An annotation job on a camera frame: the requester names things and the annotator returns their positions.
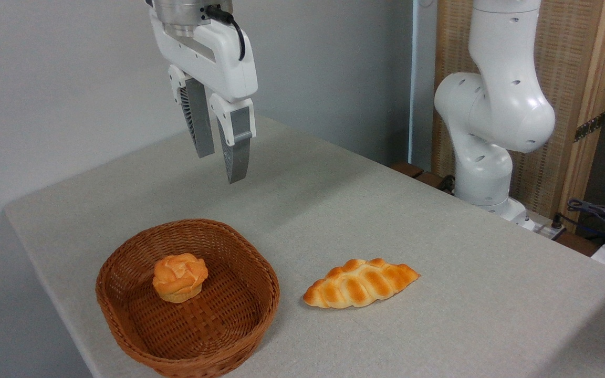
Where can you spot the rose-shaped orange bread bun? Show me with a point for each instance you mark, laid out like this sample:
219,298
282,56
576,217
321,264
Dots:
179,277

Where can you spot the braided golden bread loaf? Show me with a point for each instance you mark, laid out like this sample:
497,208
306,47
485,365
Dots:
357,283

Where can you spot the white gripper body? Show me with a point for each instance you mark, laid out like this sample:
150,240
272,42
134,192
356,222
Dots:
218,63

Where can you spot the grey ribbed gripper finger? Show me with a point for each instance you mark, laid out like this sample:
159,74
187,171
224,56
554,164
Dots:
238,152
200,126

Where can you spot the wooden rattan folding screen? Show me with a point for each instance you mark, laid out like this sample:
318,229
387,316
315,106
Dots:
570,58

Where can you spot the brown woven wicker basket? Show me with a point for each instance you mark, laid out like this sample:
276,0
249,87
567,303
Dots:
218,325

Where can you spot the dark metal screen hinge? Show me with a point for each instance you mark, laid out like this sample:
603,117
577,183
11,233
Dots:
590,127

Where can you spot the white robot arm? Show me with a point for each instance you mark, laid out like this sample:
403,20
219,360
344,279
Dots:
497,110

